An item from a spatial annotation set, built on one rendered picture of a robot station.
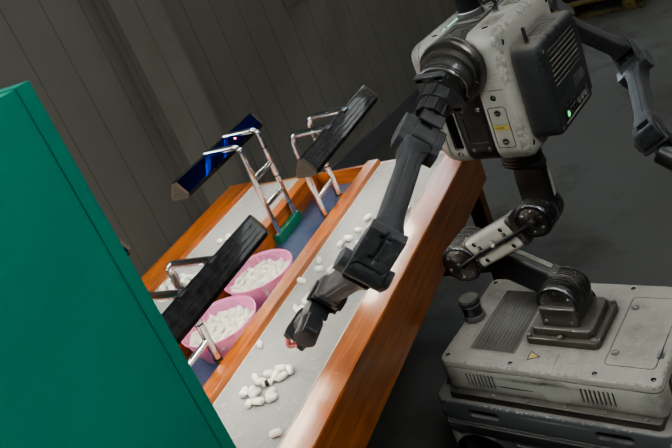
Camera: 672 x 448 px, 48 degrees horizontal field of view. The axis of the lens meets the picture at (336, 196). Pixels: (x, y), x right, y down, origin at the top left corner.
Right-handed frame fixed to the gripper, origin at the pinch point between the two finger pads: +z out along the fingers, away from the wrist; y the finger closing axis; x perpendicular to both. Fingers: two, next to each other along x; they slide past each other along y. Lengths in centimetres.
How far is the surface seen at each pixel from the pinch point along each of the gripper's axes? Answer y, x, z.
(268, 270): -56, -19, 44
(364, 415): 2.6, 26.6, 2.4
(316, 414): 14.4, 14.7, -2.3
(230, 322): -28, -18, 43
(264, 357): -9.9, -2.9, 24.0
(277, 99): -256, -85, 130
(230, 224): -96, -45, 78
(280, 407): 9.9, 7.5, 10.7
